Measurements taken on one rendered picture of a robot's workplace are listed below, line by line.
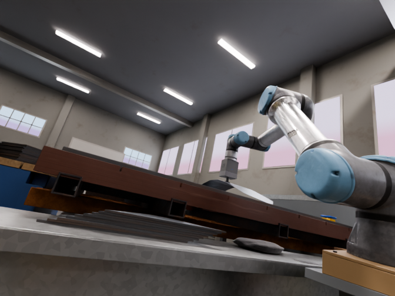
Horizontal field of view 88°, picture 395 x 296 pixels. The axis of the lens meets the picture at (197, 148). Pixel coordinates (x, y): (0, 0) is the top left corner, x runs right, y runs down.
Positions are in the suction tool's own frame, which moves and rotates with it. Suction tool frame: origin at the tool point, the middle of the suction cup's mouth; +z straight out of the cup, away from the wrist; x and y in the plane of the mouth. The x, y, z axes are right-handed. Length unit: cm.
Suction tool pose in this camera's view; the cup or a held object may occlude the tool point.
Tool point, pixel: (226, 185)
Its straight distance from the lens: 122.1
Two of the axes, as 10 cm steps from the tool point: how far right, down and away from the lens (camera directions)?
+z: -2.0, 9.3, -3.0
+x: 4.5, -1.9, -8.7
